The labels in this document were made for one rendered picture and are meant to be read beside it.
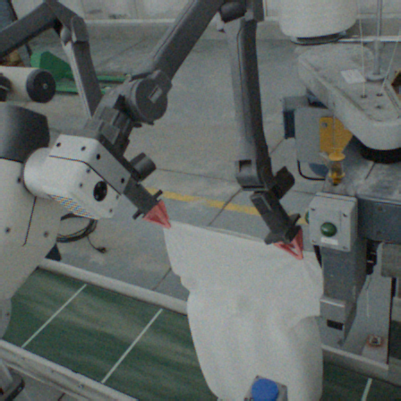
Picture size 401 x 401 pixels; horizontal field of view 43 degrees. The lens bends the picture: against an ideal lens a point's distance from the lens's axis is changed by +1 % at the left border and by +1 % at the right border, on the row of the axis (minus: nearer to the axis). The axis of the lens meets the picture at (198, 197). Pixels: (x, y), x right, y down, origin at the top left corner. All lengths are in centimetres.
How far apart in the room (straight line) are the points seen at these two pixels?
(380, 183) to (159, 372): 121
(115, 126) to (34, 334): 149
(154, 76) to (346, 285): 56
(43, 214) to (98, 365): 112
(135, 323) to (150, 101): 134
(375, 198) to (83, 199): 50
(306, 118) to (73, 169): 72
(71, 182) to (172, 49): 35
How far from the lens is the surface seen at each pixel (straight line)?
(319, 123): 135
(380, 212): 96
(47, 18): 150
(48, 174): 86
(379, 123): 101
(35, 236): 100
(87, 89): 147
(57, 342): 218
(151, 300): 220
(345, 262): 105
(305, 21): 114
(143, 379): 194
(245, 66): 117
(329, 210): 92
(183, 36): 104
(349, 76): 124
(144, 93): 92
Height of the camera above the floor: 185
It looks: 32 degrees down
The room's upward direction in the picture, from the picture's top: 10 degrees counter-clockwise
